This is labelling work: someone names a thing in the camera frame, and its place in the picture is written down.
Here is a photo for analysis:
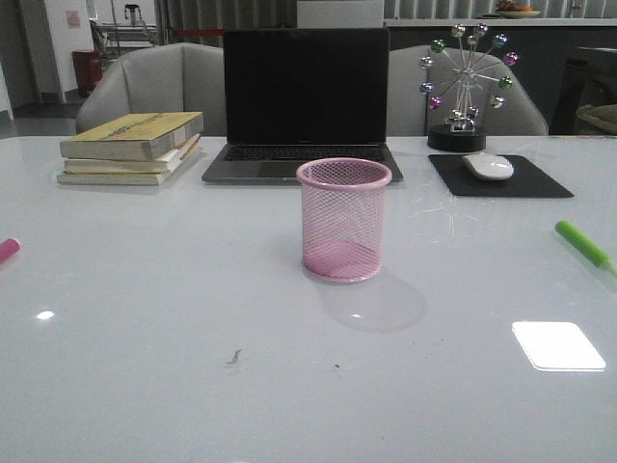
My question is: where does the green marker pen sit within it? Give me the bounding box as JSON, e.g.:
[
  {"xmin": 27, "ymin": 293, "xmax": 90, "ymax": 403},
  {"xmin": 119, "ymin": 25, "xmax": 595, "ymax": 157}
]
[{"xmin": 554, "ymin": 220, "xmax": 616, "ymax": 275}]

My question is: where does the pink mesh pen holder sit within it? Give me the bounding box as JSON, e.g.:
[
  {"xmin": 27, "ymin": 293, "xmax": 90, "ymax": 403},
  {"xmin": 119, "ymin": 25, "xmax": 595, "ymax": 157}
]
[{"xmin": 296, "ymin": 157, "xmax": 392, "ymax": 283}]

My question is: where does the grey laptop black screen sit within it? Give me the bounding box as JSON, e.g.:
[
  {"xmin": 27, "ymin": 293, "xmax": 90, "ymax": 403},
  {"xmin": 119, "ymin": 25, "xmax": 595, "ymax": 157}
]
[{"xmin": 201, "ymin": 28, "xmax": 403, "ymax": 184}]

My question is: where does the middle white book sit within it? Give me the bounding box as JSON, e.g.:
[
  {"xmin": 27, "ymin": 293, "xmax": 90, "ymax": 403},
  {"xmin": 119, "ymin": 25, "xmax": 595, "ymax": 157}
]
[{"xmin": 64, "ymin": 134, "xmax": 201, "ymax": 174}]

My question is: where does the ferris wheel kinetic ornament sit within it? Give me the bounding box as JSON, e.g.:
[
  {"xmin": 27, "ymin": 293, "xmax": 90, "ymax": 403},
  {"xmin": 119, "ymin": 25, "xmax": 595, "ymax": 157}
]
[{"xmin": 417, "ymin": 22, "xmax": 514, "ymax": 152}]

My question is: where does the right grey armchair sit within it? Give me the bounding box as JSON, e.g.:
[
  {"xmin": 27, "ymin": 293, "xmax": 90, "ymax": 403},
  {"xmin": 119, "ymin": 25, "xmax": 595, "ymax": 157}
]
[{"xmin": 387, "ymin": 45, "xmax": 549, "ymax": 136}]

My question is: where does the grey armchair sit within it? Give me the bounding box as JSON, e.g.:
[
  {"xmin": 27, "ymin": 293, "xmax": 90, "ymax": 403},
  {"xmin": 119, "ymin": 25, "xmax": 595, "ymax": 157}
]
[
  {"xmin": 387, "ymin": 45, "xmax": 549, "ymax": 136},
  {"xmin": 75, "ymin": 42, "xmax": 227, "ymax": 136}
]

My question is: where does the white computer mouse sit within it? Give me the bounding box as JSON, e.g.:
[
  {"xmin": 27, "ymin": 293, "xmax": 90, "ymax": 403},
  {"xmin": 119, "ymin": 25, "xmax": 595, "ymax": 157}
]
[{"xmin": 462, "ymin": 152, "xmax": 515, "ymax": 180}]

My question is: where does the top yellow book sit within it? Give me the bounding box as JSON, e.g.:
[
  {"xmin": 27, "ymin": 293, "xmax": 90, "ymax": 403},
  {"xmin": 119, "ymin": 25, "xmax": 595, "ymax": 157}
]
[{"xmin": 60, "ymin": 112, "xmax": 203, "ymax": 161}]

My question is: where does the left grey armchair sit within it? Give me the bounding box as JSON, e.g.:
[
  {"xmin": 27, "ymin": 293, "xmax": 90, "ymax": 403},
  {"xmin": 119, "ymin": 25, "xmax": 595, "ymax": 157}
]
[{"xmin": 75, "ymin": 42, "xmax": 227, "ymax": 136}]

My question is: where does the black mouse pad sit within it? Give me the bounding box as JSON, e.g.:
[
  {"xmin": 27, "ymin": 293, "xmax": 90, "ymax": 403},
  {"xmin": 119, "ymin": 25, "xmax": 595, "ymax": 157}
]
[{"xmin": 428, "ymin": 154, "xmax": 574, "ymax": 199}]

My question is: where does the bottom pale book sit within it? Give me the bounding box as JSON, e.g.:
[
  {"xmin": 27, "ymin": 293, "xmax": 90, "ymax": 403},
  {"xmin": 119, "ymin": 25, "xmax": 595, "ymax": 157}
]
[{"xmin": 56, "ymin": 147, "xmax": 199, "ymax": 186}]

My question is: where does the red trash bin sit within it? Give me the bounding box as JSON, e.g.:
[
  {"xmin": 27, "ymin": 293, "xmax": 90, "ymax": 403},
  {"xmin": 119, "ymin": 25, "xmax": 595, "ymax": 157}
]
[{"xmin": 71, "ymin": 50, "xmax": 102, "ymax": 97}]

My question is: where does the pink marker pen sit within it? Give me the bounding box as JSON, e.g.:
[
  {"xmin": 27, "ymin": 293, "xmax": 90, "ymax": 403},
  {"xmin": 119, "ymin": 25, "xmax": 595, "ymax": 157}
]
[{"xmin": 0, "ymin": 237, "xmax": 21, "ymax": 263}]

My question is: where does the fruit bowl on counter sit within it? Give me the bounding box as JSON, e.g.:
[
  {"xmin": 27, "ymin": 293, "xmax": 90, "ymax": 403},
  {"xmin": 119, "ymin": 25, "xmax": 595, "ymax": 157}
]
[{"xmin": 496, "ymin": 1, "xmax": 541, "ymax": 19}]

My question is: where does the dark side cabinet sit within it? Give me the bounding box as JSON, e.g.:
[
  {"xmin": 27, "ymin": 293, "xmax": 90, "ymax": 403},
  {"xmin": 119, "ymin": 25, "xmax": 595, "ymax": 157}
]
[{"xmin": 550, "ymin": 47, "xmax": 616, "ymax": 135}]

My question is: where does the olive beige sofa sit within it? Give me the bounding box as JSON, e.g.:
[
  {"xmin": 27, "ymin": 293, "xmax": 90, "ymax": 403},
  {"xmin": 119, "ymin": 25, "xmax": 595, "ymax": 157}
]
[{"xmin": 576, "ymin": 104, "xmax": 617, "ymax": 136}]

